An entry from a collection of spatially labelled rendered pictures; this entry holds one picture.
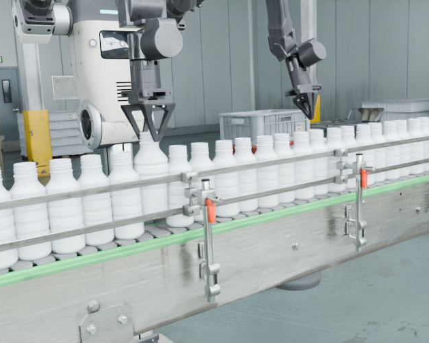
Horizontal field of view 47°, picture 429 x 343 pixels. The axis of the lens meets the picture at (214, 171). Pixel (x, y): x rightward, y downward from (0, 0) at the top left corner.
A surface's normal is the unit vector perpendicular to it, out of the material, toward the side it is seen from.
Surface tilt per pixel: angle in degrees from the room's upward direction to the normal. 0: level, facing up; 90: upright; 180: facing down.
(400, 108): 90
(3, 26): 90
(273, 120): 90
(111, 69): 90
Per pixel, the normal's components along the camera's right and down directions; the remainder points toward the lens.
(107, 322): 0.58, 0.11
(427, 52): -0.81, 0.13
